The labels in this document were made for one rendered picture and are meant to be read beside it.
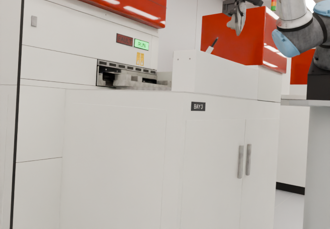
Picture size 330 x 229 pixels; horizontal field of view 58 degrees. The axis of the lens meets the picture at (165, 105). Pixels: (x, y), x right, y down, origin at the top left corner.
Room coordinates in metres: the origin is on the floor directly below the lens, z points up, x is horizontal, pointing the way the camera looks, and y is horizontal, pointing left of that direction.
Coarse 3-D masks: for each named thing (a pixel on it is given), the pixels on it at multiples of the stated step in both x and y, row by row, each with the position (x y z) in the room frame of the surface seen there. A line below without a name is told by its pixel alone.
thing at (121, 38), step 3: (117, 36) 1.52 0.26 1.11; (120, 36) 1.54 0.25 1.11; (123, 36) 1.55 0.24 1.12; (117, 39) 1.52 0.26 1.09; (120, 39) 1.54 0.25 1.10; (123, 39) 1.56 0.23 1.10; (126, 39) 1.57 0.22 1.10; (129, 39) 1.59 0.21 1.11; (132, 39) 1.61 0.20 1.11; (120, 42) 1.54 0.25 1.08; (123, 42) 1.56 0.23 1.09; (126, 42) 1.57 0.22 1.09; (129, 42) 1.59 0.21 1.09; (132, 42) 1.61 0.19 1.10
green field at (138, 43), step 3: (135, 39) 1.62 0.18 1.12; (135, 42) 1.62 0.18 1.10; (138, 42) 1.65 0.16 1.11; (141, 42) 1.66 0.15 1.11; (144, 42) 1.68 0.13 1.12; (135, 45) 1.63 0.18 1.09; (138, 45) 1.65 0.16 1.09; (141, 45) 1.67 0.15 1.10; (144, 45) 1.68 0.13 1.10; (147, 45) 1.70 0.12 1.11; (144, 48) 1.69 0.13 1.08; (147, 48) 1.70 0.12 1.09
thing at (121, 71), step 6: (102, 66) 1.44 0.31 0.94; (102, 72) 1.44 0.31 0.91; (108, 72) 1.47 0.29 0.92; (114, 72) 1.50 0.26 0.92; (120, 72) 1.54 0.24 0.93; (126, 72) 1.57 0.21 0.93; (132, 72) 1.60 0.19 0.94; (96, 78) 1.43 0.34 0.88; (150, 78) 1.72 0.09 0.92; (156, 78) 1.76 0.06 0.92; (96, 84) 1.43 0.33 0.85; (102, 84) 1.45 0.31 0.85; (108, 84) 1.47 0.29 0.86
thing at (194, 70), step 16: (176, 64) 1.01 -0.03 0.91; (192, 64) 0.97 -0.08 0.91; (208, 64) 1.03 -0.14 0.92; (224, 64) 1.12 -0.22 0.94; (240, 64) 1.23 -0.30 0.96; (176, 80) 1.01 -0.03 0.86; (192, 80) 0.97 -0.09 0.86; (208, 80) 1.03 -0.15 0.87; (224, 80) 1.13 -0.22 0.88; (240, 80) 1.24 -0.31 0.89; (256, 80) 1.38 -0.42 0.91; (240, 96) 1.24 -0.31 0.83; (256, 96) 1.39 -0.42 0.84
